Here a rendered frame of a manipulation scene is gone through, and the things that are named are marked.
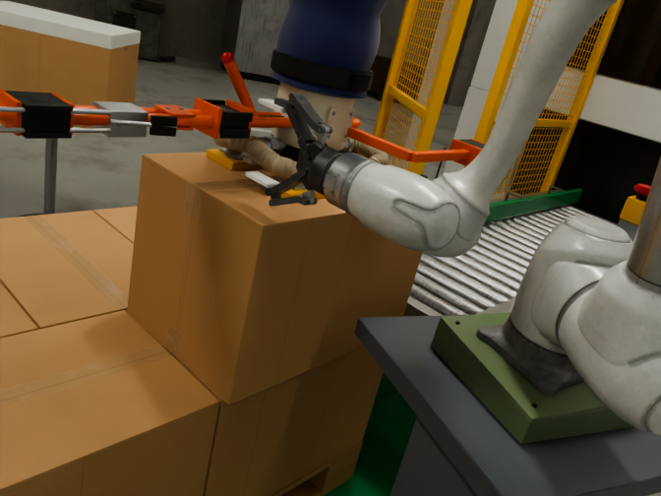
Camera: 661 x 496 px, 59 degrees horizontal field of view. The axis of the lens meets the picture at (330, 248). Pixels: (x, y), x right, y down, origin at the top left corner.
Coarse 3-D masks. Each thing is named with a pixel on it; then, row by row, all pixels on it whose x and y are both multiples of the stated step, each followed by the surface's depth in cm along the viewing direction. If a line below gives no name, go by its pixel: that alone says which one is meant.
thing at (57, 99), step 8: (0, 96) 87; (8, 96) 85; (16, 96) 86; (24, 96) 87; (32, 96) 88; (40, 96) 89; (48, 96) 90; (56, 96) 91; (8, 104) 85; (16, 104) 83; (72, 104) 89; (16, 112) 84; (0, 120) 88; (16, 120) 84; (72, 120) 90
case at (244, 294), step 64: (192, 192) 115; (256, 192) 118; (192, 256) 118; (256, 256) 105; (320, 256) 119; (384, 256) 138; (192, 320) 121; (256, 320) 112; (320, 320) 129; (256, 384) 121
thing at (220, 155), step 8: (208, 152) 132; (216, 152) 132; (224, 152) 132; (216, 160) 131; (224, 160) 129; (232, 160) 128; (240, 160) 130; (232, 168) 128; (240, 168) 129; (248, 168) 131; (256, 168) 133; (264, 168) 134
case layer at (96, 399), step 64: (0, 256) 151; (64, 256) 158; (128, 256) 167; (0, 320) 127; (64, 320) 132; (128, 320) 137; (0, 384) 109; (64, 384) 113; (128, 384) 117; (192, 384) 121; (320, 384) 144; (0, 448) 96; (64, 448) 98; (128, 448) 105; (192, 448) 118; (256, 448) 135; (320, 448) 158
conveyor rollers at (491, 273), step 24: (528, 216) 309; (552, 216) 319; (576, 216) 329; (480, 240) 251; (504, 240) 262; (528, 240) 265; (432, 264) 215; (456, 264) 219; (480, 264) 223; (504, 264) 234; (528, 264) 237; (432, 288) 195; (456, 288) 199; (480, 288) 203; (504, 288) 207; (456, 312) 180
